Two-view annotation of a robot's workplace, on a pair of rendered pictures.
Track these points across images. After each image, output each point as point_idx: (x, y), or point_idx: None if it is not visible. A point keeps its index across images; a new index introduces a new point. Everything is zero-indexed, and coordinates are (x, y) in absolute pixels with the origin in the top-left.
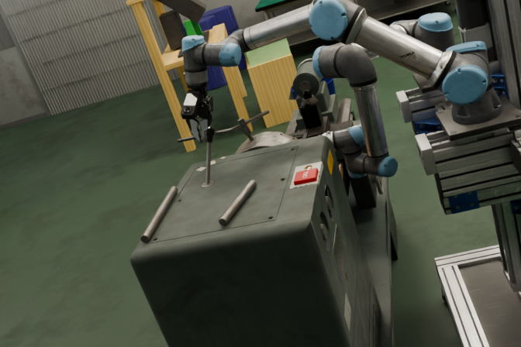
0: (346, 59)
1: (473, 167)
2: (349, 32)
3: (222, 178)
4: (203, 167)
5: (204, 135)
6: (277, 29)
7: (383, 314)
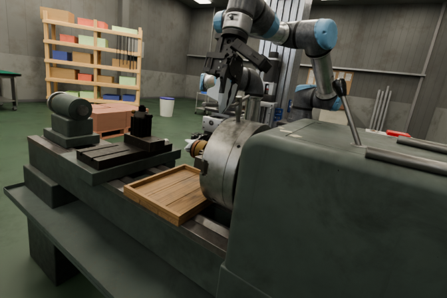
0: (257, 76)
1: None
2: (331, 49)
3: (351, 140)
4: (293, 134)
5: (229, 104)
6: None
7: None
